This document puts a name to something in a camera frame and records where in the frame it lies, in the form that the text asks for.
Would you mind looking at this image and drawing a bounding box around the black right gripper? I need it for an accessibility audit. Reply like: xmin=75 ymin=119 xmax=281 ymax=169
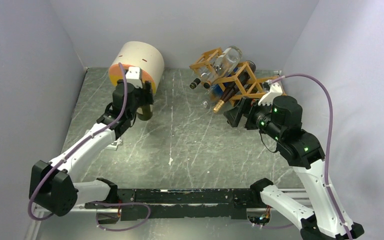
xmin=223 ymin=95 xmax=283 ymax=141

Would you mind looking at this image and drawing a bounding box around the dark green wine bottle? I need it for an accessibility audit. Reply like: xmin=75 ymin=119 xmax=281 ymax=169
xmin=136 ymin=104 xmax=153 ymax=121

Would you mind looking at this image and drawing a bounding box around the large clear glass bottle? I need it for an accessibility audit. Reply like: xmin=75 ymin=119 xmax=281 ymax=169
xmin=200 ymin=45 xmax=243 ymax=89

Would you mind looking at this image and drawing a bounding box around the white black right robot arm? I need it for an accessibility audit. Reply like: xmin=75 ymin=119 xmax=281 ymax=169
xmin=223 ymin=95 xmax=365 ymax=240

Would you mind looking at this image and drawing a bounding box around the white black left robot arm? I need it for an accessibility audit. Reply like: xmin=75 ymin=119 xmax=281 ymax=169
xmin=27 ymin=80 xmax=154 ymax=221

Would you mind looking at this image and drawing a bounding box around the blue labelled clear bottle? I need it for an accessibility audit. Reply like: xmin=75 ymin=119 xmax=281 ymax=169
xmin=201 ymin=67 xmax=238 ymax=109

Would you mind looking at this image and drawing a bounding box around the wooden wine rack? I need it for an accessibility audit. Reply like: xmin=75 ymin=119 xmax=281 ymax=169
xmin=189 ymin=45 xmax=282 ymax=113

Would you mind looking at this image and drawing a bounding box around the dark bottle gold foil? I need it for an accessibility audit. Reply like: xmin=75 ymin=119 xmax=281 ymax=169
xmin=213 ymin=60 xmax=256 ymax=114

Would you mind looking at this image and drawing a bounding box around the clear bottle black cap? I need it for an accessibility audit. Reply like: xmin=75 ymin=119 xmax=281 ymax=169
xmin=189 ymin=65 xmax=220 ymax=89

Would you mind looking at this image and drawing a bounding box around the white orange yellow bread box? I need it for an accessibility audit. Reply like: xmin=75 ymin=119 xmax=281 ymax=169
xmin=108 ymin=41 xmax=165 ymax=95

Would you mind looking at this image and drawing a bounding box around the clear plastic packet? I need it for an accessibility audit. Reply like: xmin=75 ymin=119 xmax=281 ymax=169
xmin=105 ymin=138 xmax=123 ymax=151

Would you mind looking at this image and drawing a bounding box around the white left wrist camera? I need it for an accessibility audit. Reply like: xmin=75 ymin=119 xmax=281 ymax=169
xmin=125 ymin=66 xmax=143 ymax=89

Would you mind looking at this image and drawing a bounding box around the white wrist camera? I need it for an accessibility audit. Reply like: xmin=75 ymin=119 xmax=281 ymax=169
xmin=258 ymin=82 xmax=284 ymax=106
xmin=125 ymin=66 xmax=143 ymax=89

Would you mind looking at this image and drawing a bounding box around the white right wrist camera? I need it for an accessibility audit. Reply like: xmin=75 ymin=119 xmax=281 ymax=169
xmin=258 ymin=82 xmax=284 ymax=106

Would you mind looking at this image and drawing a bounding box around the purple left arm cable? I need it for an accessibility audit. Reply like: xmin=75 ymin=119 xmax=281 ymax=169
xmin=27 ymin=62 xmax=129 ymax=222

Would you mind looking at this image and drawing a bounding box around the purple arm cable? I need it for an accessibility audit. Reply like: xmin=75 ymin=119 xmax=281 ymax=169
xmin=27 ymin=62 xmax=129 ymax=222
xmin=266 ymin=73 xmax=354 ymax=240

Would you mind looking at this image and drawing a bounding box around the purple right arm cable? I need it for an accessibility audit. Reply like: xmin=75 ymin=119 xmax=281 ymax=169
xmin=266 ymin=73 xmax=354 ymax=240

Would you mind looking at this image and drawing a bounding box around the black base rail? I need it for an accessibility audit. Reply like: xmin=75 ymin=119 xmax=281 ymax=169
xmin=84 ymin=188 xmax=266 ymax=221

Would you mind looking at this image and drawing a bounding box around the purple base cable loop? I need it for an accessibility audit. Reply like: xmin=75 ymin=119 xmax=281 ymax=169
xmin=95 ymin=202 xmax=152 ymax=233

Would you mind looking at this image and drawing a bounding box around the aluminium frame rail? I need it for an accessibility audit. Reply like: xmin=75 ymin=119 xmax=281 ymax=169
xmin=33 ymin=188 xmax=275 ymax=229

